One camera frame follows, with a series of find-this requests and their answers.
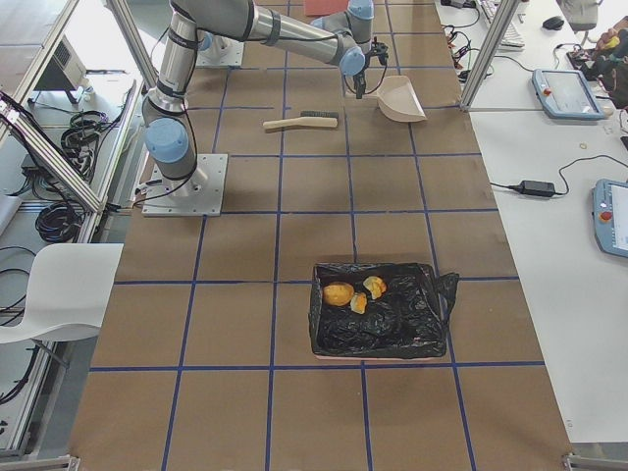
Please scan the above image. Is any blue teach pendant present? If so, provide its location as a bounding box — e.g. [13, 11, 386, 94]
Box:
[592, 179, 627, 258]
[531, 69, 605, 121]

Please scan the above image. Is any beige plastic dustpan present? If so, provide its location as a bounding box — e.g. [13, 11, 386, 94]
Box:
[368, 76, 427, 123]

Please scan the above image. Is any beige hand brush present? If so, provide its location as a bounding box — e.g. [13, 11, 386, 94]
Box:
[262, 110, 340, 132]

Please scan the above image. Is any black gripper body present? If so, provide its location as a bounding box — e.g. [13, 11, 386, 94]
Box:
[365, 36, 389, 67]

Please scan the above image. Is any orange toy potato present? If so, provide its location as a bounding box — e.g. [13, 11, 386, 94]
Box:
[322, 282, 355, 306]

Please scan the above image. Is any pale yellow toy chunk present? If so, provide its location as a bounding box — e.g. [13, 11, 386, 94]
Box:
[362, 276, 388, 300]

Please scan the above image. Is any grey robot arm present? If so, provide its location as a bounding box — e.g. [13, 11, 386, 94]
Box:
[142, 1, 388, 183]

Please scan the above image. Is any aluminium frame post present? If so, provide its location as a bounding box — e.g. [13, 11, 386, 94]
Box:
[459, 0, 519, 111]

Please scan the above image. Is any near blue teach pendant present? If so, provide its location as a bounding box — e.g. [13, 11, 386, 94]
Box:
[592, 179, 627, 258]

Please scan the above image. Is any white chair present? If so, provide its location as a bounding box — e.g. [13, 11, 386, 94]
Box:
[1, 243, 124, 343]

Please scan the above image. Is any black bin liner bag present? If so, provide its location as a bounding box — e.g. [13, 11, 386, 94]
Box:
[308, 263, 460, 358]

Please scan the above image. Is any far blue teach pendant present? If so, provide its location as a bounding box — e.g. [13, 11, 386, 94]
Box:
[531, 69, 605, 121]

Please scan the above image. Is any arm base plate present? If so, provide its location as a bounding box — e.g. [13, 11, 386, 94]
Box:
[195, 37, 244, 69]
[141, 154, 229, 217]

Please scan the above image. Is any black power adapter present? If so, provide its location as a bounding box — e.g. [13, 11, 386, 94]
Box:
[518, 180, 556, 198]

